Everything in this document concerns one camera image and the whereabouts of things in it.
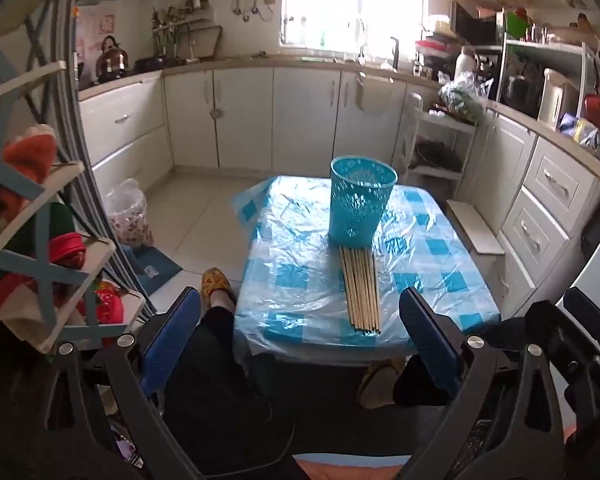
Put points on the blue snack bags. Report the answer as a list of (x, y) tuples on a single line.
[(587, 135)]

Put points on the white countertop shelf rack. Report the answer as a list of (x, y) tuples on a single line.
[(545, 47)]

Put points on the wall utensil rack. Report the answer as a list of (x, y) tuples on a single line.
[(185, 30)]

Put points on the white thermos pot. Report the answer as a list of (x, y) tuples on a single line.
[(555, 100)]

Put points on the grey sliding door frame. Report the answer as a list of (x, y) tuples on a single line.
[(87, 125)]

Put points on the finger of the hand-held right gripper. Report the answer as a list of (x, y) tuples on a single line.
[(587, 312)]

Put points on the dark blue bag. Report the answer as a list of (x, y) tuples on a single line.
[(150, 267)]

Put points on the white stove drawer cabinets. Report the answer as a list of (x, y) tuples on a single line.
[(125, 130)]

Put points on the black microwave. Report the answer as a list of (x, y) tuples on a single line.
[(475, 25)]

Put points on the turquoise perforated plastic basket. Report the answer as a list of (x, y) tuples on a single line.
[(360, 210)]

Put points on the stack of food containers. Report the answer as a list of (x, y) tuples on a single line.
[(432, 45)]

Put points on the bundle of wooden chopsticks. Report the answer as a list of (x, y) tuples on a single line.
[(362, 295)]

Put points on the orange red cloth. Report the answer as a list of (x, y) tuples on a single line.
[(30, 152)]

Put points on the black gas stove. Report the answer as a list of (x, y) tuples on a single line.
[(110, 79)]

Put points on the plastic bag of greens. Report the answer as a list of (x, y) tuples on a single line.
[(462, 97)]

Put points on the person's left leg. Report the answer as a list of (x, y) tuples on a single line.
[(215, 385)]

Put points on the yellow patterned slipper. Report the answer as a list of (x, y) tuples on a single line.
[(377, 385), (215, 285)]

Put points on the black wok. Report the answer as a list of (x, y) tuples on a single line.
[(437, 155)]

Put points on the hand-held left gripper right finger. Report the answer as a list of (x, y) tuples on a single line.
[(430, 345)]

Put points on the white kitchen trolley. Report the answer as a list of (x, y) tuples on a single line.
[(440, 125)]

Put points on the white bottle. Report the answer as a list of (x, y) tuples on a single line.
[(464, 65)]

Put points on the blue checked plastic tablecloth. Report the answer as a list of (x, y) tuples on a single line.
[(300, 280)]

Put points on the green plastic container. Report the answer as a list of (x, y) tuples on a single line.
[(517, 24)]

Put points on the white panelled drawer cabinets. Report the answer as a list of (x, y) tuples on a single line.
[(540, 200)]

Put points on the black coffee machine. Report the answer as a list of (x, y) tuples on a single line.
[(485, 67)]

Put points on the kitchen window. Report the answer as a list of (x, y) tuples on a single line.
[(352, 5)]

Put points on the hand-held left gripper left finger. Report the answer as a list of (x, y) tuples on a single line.
[(172, 342)]

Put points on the white step stool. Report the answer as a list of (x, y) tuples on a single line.
[(477, 230)]

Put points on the white sink base cabinets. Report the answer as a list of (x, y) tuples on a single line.
[(300, 115)]

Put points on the chrome sink faucet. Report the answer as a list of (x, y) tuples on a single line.
[(361, 40)]

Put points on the pink wall stickers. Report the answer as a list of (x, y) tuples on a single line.
[(108, 23)]

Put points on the clear plastic trash bag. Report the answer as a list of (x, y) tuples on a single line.
[(127, 215)]

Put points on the black tap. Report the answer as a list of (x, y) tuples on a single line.
[(395, 52)]

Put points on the blue white storage rack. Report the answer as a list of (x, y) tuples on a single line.
[(10, 245)]

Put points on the steel kettle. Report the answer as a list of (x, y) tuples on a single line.
[(113, 60)]

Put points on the dark countertop oven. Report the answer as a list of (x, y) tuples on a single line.
[(520, 95)]

